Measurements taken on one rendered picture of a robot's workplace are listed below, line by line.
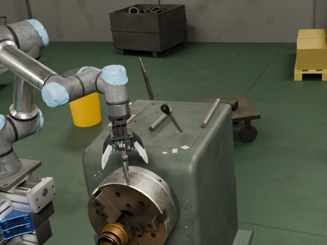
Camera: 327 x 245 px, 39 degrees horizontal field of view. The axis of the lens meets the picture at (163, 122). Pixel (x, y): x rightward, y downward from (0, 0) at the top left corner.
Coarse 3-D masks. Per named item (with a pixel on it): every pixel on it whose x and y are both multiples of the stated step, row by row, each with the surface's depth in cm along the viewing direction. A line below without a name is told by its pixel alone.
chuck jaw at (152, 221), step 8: (136, 216) 162; (144, 216) 160; (152, 216) 158; (160, 216) 159; (128, 224) 159; (136, 224) 157; (144, 224) 157; (152, 224) 156; (128, 232) 156; (136, 232) 157
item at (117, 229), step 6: (108, 228) 155; (114, 228) 155; (120, 228) 156; (102, 234) 154; (108, 234) 153; (114, 234) 154; (120, 234) 154; (126, 234) 156; (102, 240) 153; (108, 240) 152; (114, 240) 152; (120, 240) 154; (126, 240) 157
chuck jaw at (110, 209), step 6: (96, 192) 165; (102, 192) 164; (96, 198) 161; (102, 198) 162; (108, 198) 164; (96, 204) 162; (102, 204) 161; (108, 204) 162; (102, 210) 159; (108, 210) 161; (114, 210) 162; (120, 210) 164; (102, 216) 160; (108, 216) 159; (114, 216) 161; (102, 222) 160; (108, 222) 158; (114, 222) 159
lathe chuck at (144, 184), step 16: (112, 176) 166; (144, 176) 164; (112, 192) 162; (128, 192) 159; (144, 192) 157; (160, 192) 162; (128, 208) 162; (144, 208) 160; (160, 208) 158; (96, 224) 171; (160, 224) 160; (128, 240) 169; (144, 240) 166; (160, 240) 163
